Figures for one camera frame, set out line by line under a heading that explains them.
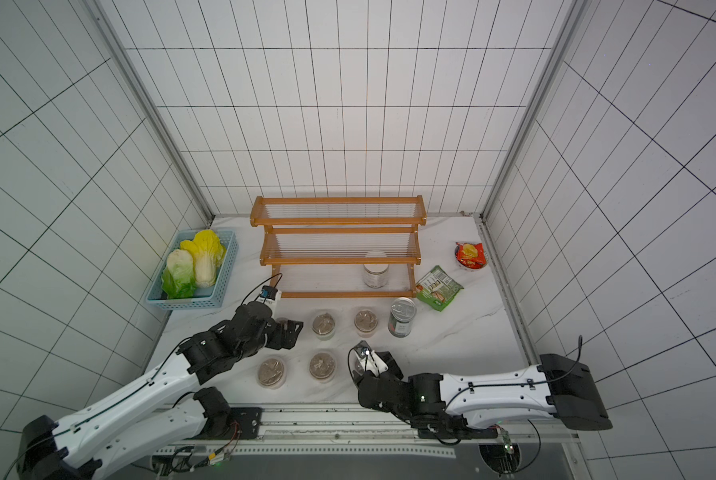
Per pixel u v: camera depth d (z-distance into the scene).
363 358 0.65
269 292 0.68
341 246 1.10
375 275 0.92
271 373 0.76
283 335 0.68
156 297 0.92
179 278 0.90
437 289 0.98
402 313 0.81
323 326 0.83
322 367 0.76
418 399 0.55
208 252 1.00
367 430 0.72
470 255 1.00
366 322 0.85
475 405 0.50
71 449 0.40
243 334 0.57
